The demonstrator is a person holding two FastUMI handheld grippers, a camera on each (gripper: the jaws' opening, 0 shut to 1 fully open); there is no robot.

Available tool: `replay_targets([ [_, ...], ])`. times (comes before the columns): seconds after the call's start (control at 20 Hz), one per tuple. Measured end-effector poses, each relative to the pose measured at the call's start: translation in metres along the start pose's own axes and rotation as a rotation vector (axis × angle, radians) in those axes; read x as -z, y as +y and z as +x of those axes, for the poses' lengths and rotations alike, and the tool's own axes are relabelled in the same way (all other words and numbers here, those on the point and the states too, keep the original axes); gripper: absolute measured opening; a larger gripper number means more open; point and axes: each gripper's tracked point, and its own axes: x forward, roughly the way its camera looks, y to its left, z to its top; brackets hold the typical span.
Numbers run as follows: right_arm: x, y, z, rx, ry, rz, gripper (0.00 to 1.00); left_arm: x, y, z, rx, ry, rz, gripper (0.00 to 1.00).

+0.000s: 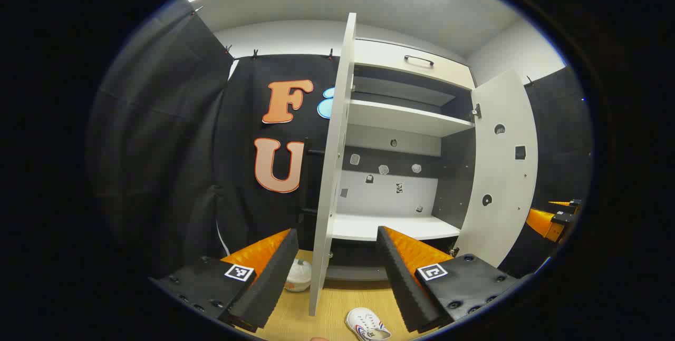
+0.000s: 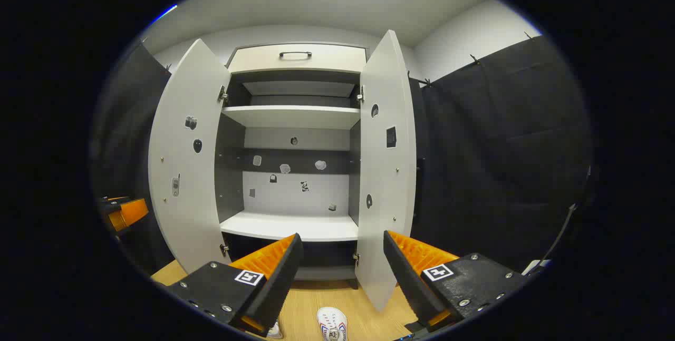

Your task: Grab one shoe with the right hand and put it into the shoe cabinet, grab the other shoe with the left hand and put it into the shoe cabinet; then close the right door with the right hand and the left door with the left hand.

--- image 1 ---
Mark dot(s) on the black backdrop cloth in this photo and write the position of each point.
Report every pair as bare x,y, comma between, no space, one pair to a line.
237,146

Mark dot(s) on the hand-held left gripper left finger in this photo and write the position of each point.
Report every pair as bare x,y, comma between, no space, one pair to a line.
274,272

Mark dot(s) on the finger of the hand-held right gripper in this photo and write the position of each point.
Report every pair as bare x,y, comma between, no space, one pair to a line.
572,206
540,222

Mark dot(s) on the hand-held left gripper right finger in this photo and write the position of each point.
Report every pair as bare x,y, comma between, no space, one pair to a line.
401,278

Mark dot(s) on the white shoe cabinet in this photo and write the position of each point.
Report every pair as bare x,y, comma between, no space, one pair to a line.
395,117

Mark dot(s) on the white cabinet drawer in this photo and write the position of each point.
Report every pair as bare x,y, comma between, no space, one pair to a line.
379,61

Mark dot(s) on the white canvas shoe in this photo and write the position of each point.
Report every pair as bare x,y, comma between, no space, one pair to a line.
366,324
298,276

